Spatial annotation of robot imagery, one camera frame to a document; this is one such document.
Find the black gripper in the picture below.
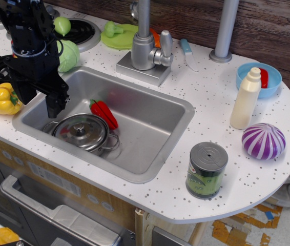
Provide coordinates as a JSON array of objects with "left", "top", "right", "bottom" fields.
[{"left": 5, "top": 39, "right": 70, "bottom": 118}]

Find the cream detergent bottle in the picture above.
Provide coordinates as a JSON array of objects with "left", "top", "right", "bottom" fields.
[{"left": 230, "top": 67, "right": 261, "bottom": 129}]

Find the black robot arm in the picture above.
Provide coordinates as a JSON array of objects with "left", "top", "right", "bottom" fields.
[{"left": 0, "top": 1, "right": 69, "bottom": 118}]

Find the yellow toy bell pepper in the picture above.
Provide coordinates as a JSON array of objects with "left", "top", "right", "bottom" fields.
[{"left": 0, "top": 83, "right": 23, "bottom": 115}]

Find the green toy cabbage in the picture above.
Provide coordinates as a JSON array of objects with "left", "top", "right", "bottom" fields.
[{"left": 57, "top": 40, "right": 80, "bottom": 72}]

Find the steel pot with lid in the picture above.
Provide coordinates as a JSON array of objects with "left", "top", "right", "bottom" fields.
[{"left": 43, "top": 113, "right": 120, "bottom": 156}]

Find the red toy chili pepper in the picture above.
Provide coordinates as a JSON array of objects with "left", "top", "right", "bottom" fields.
[{"left": 89, "top": 99, "right": 118, "bottom": 130}]

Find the light green toy pear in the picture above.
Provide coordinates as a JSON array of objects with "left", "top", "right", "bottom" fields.
[{"left": 53, "top": 16, "right": 71, "bottom": 36}]

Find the black back right burner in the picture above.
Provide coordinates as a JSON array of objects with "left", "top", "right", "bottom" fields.
[{"left": 54, "top": 18, "right": 100, "bottom": 53}]

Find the silver stove knob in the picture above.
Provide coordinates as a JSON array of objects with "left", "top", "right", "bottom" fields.
[{"left": 46, "top": 5, "right": 60, "bottom": 19}]

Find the green toy broccoli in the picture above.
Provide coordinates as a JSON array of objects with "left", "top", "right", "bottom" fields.
[{"left": 104, "top": 21, "right": 124, "bottom": 38}]

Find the green toy plate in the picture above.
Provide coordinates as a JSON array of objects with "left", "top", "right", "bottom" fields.
[{"left": 101, "top": 24, "right": 138, "bottom": 50}]

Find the silver toy faucet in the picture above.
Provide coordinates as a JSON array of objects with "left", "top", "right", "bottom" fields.
[{"left": 116, "top": 1, "right": 174, "bottom": 86}]

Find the orange toy carrot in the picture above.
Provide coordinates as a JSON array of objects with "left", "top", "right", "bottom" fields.
[{"left": 150, "top": 28, "right": 161, "bottom": 48}]

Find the yellow toy on floor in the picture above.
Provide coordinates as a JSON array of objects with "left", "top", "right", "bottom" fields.
[{"left": 0, "top": 228, "right": 19, "bottom": 245}]

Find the green labelled toy can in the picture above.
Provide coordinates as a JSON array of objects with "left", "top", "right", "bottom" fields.
[{"left": 185, "top": 142, "right": 229, "bottom": 199}]

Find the grey metal pole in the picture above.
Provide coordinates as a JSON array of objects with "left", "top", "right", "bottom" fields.
[{"left": 210, "top": 0, "right": 239, "bottom": 63}]

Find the red toy food piece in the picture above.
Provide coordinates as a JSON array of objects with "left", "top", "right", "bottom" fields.
[{"left": 259, "top": 68, "right": 269, "bottom": 89}]

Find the purple striped toy onion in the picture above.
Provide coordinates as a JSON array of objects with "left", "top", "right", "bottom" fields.
[{"left": 241, "top": 123, "right": 286, "bottom": 160}]

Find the blue toy bowl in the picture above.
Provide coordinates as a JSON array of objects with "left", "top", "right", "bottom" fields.
[{"left": 236, "top": 62, "right": 282, "bottom": 98}]

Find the grey oven door handle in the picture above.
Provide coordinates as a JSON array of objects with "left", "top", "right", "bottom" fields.
[{"left": 1, "top": 175, "right": 123, "bottom": 245}]

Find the blue handled toy knife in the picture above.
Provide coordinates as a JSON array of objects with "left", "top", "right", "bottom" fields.
[{"left": 180, "top": 38, "right": 199, "bottom": 72}]

